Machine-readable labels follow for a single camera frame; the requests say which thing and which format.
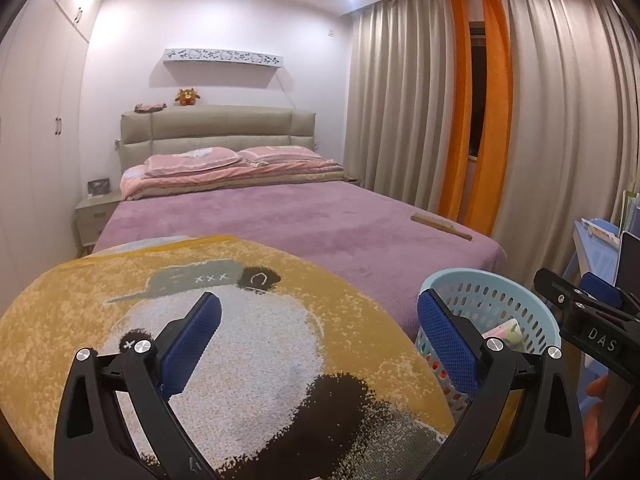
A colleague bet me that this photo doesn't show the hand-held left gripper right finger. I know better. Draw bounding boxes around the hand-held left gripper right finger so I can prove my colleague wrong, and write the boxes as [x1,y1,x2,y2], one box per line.
[416,287,587,480]

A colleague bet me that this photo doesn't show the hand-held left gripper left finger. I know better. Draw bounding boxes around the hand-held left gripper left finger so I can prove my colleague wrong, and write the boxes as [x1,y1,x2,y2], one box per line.
[52,291,223,480]

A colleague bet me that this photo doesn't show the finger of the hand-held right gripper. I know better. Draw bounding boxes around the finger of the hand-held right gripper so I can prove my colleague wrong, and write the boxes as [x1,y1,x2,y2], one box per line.
[533,268,590,312]
[581,272,627,307]

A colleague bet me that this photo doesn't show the light blue mesh basket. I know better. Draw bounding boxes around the light blue mesh basket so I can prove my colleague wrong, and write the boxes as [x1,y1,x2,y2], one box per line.
[415,269,562,417]

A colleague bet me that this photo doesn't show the pink white soft pack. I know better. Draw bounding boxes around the pink white soft pack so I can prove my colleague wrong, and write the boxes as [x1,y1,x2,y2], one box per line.
[482,317,527,352]

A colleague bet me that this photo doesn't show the person's right hand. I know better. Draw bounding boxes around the person's right hand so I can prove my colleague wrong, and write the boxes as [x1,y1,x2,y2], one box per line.
[584,374,610,466]

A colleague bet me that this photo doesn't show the light blue desk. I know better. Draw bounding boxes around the light blue desk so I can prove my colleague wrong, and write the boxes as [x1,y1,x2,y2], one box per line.
[572,217,622,311]

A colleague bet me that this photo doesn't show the dark flat panel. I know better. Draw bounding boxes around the dark flat panel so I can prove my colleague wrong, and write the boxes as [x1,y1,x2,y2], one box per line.
[616,232,640,291]

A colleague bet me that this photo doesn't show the green white books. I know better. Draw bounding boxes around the green white books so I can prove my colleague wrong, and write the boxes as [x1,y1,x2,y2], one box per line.
[620,190,640,241]

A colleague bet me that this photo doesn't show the round yellow panda rug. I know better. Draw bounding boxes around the round yellow panda rug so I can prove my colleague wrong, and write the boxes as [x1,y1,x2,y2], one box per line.
[0,235,457,480]

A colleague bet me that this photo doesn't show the wooden brush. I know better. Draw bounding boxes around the wooden brush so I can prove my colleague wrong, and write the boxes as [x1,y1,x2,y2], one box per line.
[411,214,474,241]

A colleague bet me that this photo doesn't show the grey nightstand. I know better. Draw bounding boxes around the grey nightstand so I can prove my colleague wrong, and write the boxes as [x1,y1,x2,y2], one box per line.
[75,191,122,254]

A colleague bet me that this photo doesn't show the beige curtain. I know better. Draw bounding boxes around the beige curtain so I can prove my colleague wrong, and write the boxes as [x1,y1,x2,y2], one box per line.
[492,0,640,267]
[342,0,458,217]

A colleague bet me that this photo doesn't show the bed with purple blanket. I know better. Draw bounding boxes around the bed with purple blanket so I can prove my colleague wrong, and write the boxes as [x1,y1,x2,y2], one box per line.
[92,180,507,297]

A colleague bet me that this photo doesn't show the folded pink quilt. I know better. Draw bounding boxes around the folded pink quilt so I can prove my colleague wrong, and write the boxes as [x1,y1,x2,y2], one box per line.
[119,157,347,202]

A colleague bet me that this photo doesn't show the pink pillow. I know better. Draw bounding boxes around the pink pillow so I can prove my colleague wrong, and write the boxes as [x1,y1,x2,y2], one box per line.
[144,147,246,179]
[237,145,327,166]

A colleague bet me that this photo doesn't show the orange curtain strip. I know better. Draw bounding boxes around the orange curtain strip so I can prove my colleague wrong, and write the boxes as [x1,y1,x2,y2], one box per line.
[437,0,474,222]
[462,0,516,237]

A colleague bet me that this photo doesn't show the dark window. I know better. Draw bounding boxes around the dark window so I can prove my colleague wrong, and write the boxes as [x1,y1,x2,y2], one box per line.
[467,21,489,162]

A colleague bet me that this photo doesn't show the beige padded headboard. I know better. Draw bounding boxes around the beige padded headboard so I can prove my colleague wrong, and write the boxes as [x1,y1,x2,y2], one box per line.
[116,105,319,172]

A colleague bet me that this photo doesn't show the white wardrobe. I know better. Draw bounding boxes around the white wardrobe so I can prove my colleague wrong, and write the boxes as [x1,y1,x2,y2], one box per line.
[0,0,104,306]

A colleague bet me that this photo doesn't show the white patterned wall shelf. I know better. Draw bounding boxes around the white patterned wall shelf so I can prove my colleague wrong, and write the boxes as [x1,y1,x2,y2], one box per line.
[163,48,285,69]

